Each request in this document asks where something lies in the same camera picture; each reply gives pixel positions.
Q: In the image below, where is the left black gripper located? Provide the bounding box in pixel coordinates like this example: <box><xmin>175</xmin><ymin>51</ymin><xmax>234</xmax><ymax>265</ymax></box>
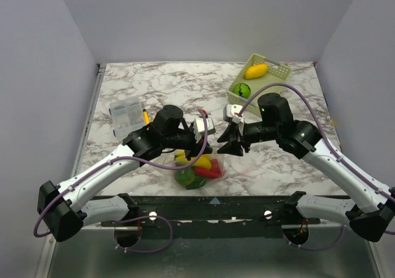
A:
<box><xmin>162</xmin><ymin>127</ymin><xmax>213</xmax><ymax>161</ymax></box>

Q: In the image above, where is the yellow toy banana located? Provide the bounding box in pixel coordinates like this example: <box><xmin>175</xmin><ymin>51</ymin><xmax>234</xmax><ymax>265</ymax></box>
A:
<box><xmin>175</xmin><ymin>150</ymin><xmax>212</xmax><ymax>170</ymax></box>

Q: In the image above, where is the clear zip top bag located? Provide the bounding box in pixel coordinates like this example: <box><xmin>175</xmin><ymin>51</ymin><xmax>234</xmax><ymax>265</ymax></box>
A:
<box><xmin>165</xmin><ymin>152</ymin><xmax>227</xmax><ymax>190</ymax></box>

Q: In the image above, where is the red toy chili pepper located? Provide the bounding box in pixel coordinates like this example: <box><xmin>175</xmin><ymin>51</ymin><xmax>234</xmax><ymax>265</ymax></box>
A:
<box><xmin>194</xmin><ymin>165</ymin><xmax>223</xmax><ymax>179</ymax></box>

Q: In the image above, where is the green toy bell pepper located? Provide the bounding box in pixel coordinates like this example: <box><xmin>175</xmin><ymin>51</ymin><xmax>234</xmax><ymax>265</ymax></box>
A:
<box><xmin>173</xmin><ymin>168</ymin><xmax>207</xmax><ymax>190</ymax></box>

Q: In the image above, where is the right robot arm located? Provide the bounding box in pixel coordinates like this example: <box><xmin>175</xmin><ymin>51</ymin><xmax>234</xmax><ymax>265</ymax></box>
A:
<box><xmin>218</xmin><ymin>93</ymin><xmax>394</xmax><ymax>242</ymax></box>

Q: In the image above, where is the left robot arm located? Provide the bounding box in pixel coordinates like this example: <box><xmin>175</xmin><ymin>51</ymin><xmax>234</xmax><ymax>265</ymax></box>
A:
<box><xmin>33</xmin><ymin>105</ymin><xmax>215</xmax><ymax>242</ymax></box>

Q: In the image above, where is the yellow toy lemon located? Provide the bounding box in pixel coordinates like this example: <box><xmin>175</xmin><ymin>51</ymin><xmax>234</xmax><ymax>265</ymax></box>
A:
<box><xmin>243</xmin><ymin>63</ymin><xmax>268</xmax><ymax>80</ymax></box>

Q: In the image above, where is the cream plastic basket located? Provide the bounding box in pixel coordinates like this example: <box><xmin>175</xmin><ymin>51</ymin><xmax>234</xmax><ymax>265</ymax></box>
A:
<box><xmin>227</xmin><ymin>54</ymin><xmax>291</xmax><ymax>105</ymax></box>

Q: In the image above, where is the clear plastic screw box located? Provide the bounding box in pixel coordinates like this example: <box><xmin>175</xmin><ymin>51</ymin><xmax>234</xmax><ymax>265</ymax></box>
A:
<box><xmin>109</xmin><ymin>96</ymin><xmax>146</xmax><ymax>142</ymax></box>

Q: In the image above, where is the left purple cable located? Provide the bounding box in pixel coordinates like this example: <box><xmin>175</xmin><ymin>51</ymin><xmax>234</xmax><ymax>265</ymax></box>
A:
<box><xmin>33</xmin><ymin>108</ymin><xmax>208</xmax><ymax>254</ymax></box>

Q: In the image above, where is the purple cable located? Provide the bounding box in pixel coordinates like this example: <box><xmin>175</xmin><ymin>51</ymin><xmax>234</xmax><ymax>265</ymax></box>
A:
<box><xmin>33</xmin><ymin>108</ymin><xmax>208</xmax><ymax>254</ymax></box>
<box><xmin>237</xmin><ymin>83</ymin><xmax>395</xmax><ymax>250</ymax></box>

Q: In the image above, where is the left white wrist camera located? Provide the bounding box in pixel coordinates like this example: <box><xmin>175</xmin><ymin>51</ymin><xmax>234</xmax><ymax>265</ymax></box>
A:
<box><xmin>192</xmin><ymin>118</ymin><xmax>216</xmax><ymax>142</ymax></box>

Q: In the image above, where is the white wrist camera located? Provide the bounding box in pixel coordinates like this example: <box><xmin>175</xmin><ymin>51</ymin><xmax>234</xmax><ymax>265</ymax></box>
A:
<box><xmin>192</xmin><ymin>118</ymin><xmax>216</xmax><ymax>142</ymax></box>
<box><xmin>223</xmin><ymin>104</ymin><xmax>244</xmax><ymax>126</ymax></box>

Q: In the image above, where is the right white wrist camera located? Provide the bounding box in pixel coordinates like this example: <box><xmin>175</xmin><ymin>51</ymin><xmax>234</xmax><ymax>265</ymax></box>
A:
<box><xmin>223</xmin><ymin>104</ymin><xmax>244</xmax><ymax>126</ymax></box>

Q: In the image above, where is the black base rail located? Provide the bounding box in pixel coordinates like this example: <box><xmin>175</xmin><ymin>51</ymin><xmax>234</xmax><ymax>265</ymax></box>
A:
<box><xmin>102</xmin><ymin>196</ymin><xmax>319</xmax><ymax>243</ymax></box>

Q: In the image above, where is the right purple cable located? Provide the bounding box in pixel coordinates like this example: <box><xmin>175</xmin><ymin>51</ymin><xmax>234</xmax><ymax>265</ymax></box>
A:
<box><xmin>237</xmin><ymin>83</ymin><xmax>395</xmax><ymax>250</ymax></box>

